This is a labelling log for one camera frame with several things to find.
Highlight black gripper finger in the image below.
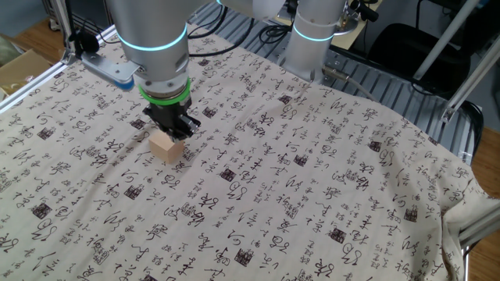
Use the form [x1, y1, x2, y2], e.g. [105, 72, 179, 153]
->
[171, 115, 202, 141]
[142, 108, 167, 133]

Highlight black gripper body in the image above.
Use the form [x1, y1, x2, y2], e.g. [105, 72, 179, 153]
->
[150, 98, 192, 129]

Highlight small wooden cube block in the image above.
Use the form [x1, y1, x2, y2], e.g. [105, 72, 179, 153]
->
[148, 128, 185, 165]

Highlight calligraphy print cloth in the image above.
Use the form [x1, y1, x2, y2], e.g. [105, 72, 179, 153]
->
[0, 21, 500, 281]

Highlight dark grey cabinet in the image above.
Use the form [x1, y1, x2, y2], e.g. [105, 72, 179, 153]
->
[41, 0, 118, 38]

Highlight cardboard box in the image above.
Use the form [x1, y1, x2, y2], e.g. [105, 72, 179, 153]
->
[0, 33, 52, 98]

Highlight green cloth bundle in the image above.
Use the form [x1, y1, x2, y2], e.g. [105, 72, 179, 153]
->
[0, 34, 23, 68]

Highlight beige desk board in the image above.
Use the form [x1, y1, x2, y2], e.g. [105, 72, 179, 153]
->
[331, 0, 386, 52]

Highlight black webcam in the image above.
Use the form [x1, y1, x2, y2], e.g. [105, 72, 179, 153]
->
[349, 0, 380, 23]

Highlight black office chair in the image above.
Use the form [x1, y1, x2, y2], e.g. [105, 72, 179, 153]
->
[366, 22, 472, 98]

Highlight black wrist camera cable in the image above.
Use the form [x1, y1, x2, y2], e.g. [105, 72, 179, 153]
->
[68, 23, 118, 59]

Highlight aluminium table edge rail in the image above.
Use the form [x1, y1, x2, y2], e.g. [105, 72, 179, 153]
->
[457, 205, 500, 249]
[0, 23, 118, 115]

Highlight aluminium frame post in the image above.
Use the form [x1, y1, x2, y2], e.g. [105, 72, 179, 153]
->
[441, 37, 500, 124]
[413, 0, 480, 81]
[50, 0, 91, 66]

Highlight black coiled cables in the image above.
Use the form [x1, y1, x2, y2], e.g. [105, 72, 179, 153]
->
[186, 3, 296, 59]

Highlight grey cable with metal plug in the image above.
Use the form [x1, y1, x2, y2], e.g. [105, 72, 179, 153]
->
[322, 64, 380, 103]

